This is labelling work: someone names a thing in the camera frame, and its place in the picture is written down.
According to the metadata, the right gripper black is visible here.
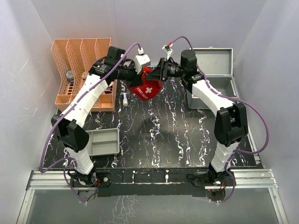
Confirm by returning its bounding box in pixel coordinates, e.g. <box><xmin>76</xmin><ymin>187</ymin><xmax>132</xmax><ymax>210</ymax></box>
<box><xmin>145</xmin><ymin>58</ymin><xmax>186</xmax><ymax>82</ymax></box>

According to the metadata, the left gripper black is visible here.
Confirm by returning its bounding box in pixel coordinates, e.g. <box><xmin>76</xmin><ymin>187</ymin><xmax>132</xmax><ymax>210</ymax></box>
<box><xmin>117</xmin><ymin>61</ymin><xmax>144</xmax><ymax>90</ymax></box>

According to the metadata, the red first aid kit pouch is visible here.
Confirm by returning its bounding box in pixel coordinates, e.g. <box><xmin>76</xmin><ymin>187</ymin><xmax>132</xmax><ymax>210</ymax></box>
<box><xmin>128</xmin><ymin>67</ymin><xmax>163</xmax><ymax>101</ymax></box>

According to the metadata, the grey plastic divided tray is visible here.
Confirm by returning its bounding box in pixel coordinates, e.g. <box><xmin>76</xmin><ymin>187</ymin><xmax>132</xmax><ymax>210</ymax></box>
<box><xmin>86</xmin><ymin>128</ymin><xmax>120</xmax><ymax>156</ymax></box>

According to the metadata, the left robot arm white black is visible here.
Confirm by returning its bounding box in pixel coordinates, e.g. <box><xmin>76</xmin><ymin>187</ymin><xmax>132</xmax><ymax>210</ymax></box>
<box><xmin>51</xmin><ymin>46</ymin><xmax>150</xmax><ymax>186</ymax></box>

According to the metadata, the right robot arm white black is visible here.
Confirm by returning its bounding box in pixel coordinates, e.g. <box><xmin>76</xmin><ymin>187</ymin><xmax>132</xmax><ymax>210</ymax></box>
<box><xmin>145</xmin><ymin>49</ymin><xmax>248</xmax><ymax>185</ymax></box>

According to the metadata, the white blue bandage roll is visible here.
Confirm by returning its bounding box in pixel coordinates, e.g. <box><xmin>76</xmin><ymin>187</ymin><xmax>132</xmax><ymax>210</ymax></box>
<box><xmin>122</xmin><ymin>92</ymin><xmax>128</xmax><ymax>107</ymax></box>

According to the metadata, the red white small box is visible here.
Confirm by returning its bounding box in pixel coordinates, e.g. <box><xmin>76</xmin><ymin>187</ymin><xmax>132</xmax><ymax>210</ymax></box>
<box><xmin>104</xmin><ymin>85</ymin><xmax>113</xmax><ymax>94</ymax></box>

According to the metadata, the orange plastic file organizer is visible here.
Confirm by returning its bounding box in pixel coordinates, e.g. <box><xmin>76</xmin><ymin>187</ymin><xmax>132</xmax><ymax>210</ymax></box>
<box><xmin>51</xmin><ymin>38</ymin><xmax>112</xmax><ymax>111</ymax></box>

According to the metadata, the round tape tin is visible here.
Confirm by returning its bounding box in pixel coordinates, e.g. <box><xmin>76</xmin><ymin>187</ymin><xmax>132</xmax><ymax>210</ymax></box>
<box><xmin>65</xmin><ymin>70</ymin><xmax>74</xmax><ymax>82</ymax></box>

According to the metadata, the grey metal case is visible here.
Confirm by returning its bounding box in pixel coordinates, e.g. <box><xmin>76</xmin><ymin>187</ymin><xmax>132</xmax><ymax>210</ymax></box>
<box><xmin>193</xmin><ymin>47</ymin><xmax>238</xmax><ymax>98</ymax></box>

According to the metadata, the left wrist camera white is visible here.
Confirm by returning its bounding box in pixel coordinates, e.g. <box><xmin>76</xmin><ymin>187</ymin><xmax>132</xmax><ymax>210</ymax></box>
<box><xmin>134</xmin><ymin>48</ymin><xmax>151</xmax><ymax>74</ymax></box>

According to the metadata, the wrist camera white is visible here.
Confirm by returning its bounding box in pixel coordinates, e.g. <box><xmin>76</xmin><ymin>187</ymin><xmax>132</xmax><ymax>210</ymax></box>
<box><xmin>134</xmin><ymin>48</ymin><xmax>151</xmax><ymax>74</ymax></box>
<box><xmin>162</xmin><ymin>42</ymin><xmax>173</xmax><ymax>60</ymax></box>

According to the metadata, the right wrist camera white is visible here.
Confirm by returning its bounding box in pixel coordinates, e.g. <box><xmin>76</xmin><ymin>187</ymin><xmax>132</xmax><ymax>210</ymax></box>
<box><xmin>162</xmin><ymin>42</ymin><xmax>173</xmax><ymax>60</ymax></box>

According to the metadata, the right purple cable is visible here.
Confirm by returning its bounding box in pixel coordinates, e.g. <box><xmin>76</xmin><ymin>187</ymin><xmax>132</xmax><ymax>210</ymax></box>
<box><xmin>171</xmin><ymin>36</ymin><xmax>271</xmax><ymax>203</ymax></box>

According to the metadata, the aluminium frame rail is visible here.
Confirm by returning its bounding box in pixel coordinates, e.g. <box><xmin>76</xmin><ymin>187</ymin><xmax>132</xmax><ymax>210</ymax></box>
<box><xmin>17</xmin><ymin>169</ymin><xmax>288</xmax><ymax>224</ymax></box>

